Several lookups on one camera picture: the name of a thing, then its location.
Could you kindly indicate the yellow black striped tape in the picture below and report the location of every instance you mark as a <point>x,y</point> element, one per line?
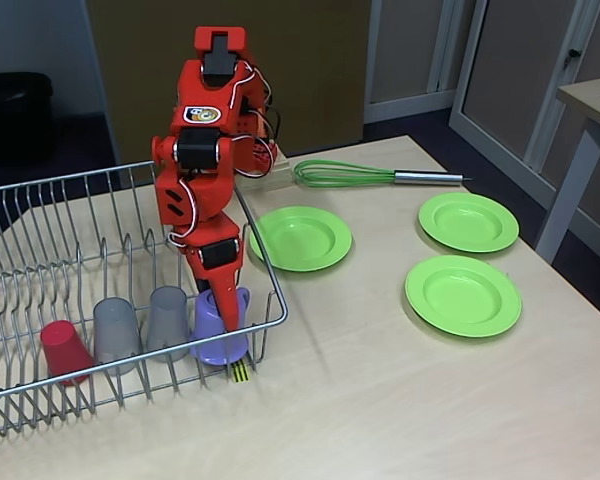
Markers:
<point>240,374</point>

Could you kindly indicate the brown partition board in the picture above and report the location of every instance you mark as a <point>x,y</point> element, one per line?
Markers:
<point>115,60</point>

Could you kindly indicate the wooden base block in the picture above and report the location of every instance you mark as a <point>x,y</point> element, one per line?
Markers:
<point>277,175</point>

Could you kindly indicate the grey cabinet door white frame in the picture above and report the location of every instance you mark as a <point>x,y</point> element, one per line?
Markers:
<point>405,40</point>
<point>520,60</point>

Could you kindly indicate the red-orange LeRobot robot arm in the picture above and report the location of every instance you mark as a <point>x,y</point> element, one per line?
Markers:
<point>200,195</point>

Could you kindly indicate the black trash bin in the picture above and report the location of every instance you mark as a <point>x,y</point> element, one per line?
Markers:
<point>15,120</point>

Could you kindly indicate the red plastic cup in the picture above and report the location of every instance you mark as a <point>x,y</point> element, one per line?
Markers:
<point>62,345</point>

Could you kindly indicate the grey translucent plastic cup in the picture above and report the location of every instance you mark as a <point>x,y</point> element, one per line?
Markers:
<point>167,320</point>
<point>115,330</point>

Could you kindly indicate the purple plastic mug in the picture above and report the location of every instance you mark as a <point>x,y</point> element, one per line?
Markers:
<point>210,345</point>

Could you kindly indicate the green plastic plate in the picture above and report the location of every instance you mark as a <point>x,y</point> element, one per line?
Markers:
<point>467,225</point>
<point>462,297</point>
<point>300,240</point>

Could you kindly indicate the beige side table grey leg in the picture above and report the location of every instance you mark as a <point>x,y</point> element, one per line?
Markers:
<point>595,97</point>

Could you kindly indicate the black cabinet lock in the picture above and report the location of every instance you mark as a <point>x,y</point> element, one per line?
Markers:
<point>573,53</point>

